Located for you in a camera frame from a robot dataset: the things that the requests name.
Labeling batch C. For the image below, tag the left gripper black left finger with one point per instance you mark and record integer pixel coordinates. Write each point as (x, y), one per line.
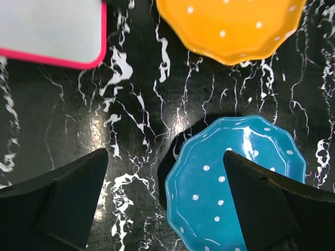
(55, 210)

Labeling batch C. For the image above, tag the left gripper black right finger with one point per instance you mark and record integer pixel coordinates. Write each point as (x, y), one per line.
(276, 212)

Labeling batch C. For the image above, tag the blue polka dot plate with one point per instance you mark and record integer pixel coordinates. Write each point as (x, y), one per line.
(200, 207)

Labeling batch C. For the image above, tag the orange polka dot plate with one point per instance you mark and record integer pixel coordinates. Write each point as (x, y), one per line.
(233, 31)

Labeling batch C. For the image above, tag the pink framed whiteboard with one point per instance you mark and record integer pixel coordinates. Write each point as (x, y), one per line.
(62, 33)

